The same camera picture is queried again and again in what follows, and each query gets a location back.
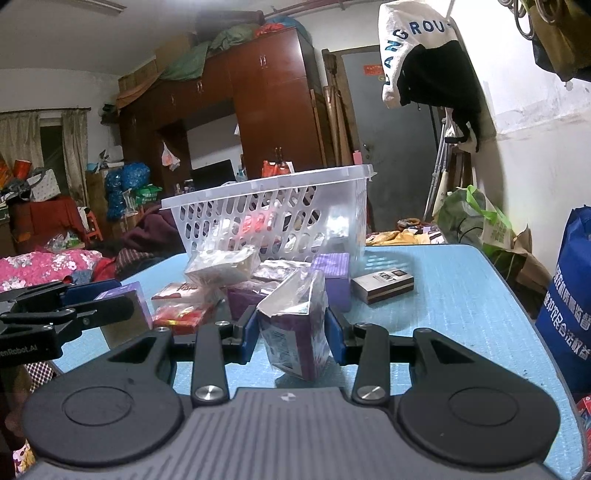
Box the red packet in clear plastic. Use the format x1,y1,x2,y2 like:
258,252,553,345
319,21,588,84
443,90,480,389
151,281,219,336

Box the dark white small box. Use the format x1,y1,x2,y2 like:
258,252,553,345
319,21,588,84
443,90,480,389
351,268,414,306

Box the silver foil packet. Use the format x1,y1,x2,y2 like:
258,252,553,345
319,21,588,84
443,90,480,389
252,260,320,284

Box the white dotted gift bag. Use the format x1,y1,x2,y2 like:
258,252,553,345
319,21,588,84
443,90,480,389
28,168,62,202

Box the blue red bundle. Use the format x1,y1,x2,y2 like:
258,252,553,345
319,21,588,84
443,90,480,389
256,16,308,38

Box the yellow cloth on floor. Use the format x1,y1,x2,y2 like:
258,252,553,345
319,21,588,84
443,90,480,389
367,217,445,246

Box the purple box with shiny side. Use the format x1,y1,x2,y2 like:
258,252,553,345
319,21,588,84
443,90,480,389
95,281,154,350

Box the white plastic basket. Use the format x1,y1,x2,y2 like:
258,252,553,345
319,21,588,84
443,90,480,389
161,165,377,274

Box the green white plastic bag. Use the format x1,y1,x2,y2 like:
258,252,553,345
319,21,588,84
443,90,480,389
436,185,514,260

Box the red ceiling pipe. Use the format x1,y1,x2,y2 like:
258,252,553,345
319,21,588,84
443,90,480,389
277,0,385,13

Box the white roll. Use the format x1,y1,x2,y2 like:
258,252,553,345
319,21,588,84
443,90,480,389
323,215,352,241

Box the brown wooden wardrobe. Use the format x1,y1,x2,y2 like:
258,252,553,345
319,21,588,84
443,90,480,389
117,25,325,205

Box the orange plastic stool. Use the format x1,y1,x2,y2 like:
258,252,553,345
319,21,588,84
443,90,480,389
85,210,104,241

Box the brown paper bag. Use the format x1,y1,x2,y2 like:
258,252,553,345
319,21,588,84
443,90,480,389
485,226,551,297

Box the grey metal door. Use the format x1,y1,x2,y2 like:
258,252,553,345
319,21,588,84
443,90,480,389
342,46,445,232

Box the blue shopping bag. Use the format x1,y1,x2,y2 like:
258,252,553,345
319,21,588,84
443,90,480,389
536,205,591,394

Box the maroon garment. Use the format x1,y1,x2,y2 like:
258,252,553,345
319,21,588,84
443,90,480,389
121,203,186,253

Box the purple packet in plastic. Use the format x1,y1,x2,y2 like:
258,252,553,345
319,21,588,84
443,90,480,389
226,281,279,322

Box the grey bundle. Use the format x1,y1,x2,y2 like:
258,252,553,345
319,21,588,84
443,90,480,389
194,9,267,36

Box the white and black hanging sweatshirt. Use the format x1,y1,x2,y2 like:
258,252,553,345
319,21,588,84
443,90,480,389
378,0,461,110

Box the white box in plastic bag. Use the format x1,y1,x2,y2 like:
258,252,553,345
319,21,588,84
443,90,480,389
185,247,262,288

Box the blue plastic bag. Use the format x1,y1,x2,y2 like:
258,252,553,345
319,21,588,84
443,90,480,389
105,161,151,219

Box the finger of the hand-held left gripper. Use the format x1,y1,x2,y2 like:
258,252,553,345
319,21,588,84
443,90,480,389
0,295,134,344
0,278,122,306

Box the wooden poles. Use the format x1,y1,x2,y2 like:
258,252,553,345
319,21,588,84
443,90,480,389
309,51,352,168

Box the grey coiled cable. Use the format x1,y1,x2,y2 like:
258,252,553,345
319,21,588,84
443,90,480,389
498,0,537,41

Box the black monitor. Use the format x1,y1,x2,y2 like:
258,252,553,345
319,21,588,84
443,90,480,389
190,160,238,191

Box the metal crutches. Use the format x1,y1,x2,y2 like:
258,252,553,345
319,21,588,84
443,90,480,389
422,117,456,219

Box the red cloth covered furniture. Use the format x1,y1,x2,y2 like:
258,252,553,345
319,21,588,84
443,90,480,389
9,196,87,253

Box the green cloth bundle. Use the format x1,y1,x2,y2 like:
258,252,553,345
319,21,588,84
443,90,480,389
159,25,260,82

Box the cardboard boxes on wardrobe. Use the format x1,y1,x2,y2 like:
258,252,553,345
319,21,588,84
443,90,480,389
117,34,195,94

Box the patterned curtain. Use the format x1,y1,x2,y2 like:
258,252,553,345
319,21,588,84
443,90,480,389
0,108,92,207

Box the small white hanging bag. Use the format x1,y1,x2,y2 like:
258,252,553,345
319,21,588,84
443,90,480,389
161,142,182,172

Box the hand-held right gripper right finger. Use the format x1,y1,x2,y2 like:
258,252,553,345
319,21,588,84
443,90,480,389
325,307,476,408

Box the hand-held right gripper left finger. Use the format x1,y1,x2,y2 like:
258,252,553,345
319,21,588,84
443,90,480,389
107,307,259,409

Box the orange plastic bag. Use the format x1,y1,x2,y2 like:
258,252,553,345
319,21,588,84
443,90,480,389
262,159,295,179

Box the pink tissue pack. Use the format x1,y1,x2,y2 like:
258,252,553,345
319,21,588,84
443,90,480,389
240,210,279,237

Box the pink floral blanket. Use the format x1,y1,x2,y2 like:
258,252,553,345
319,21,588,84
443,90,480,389
0,249,103,295

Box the black hanging garment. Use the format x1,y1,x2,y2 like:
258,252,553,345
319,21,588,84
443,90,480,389
399,41,484,154

